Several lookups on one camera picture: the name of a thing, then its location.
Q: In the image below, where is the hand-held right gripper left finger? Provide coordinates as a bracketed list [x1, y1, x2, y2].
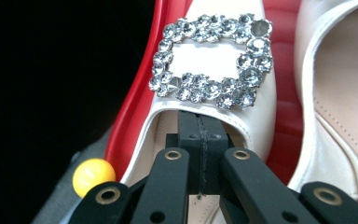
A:
[130, 109, 204, 224]

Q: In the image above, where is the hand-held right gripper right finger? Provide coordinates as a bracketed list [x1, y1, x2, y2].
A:
[201, 114, 322, 224]

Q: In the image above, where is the red and black shoe rack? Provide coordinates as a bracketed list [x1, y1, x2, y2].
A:
[72, 0, 305, 200]

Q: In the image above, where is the white slingback heel shoe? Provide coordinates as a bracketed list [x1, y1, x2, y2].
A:
[118, 0, 278, 224]
[286, 0, 358, 217]

